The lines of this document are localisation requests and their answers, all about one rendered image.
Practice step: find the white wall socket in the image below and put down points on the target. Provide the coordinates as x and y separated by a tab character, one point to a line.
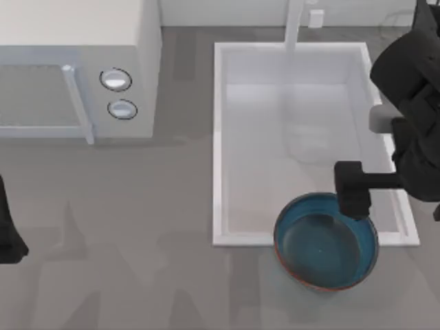
316	18

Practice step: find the pale grey rounded box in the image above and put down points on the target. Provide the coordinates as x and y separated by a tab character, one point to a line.
381	118

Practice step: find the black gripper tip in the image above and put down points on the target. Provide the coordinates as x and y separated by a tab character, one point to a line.
8	227

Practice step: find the large round microwave knob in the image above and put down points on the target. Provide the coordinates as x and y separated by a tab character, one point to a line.
115	79

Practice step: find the small round microwave knob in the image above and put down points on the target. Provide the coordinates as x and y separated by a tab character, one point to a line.
122	109

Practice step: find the pale microwave oven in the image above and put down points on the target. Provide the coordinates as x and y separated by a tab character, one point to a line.
144	86

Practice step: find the blue bowl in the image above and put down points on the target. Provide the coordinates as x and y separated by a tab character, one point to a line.
323	251

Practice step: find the glass microwave door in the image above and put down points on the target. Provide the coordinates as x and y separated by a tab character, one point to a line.
38	99

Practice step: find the white sink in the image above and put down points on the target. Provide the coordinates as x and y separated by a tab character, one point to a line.
254	137

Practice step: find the tall white tap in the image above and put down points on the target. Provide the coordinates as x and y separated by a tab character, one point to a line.
292	24

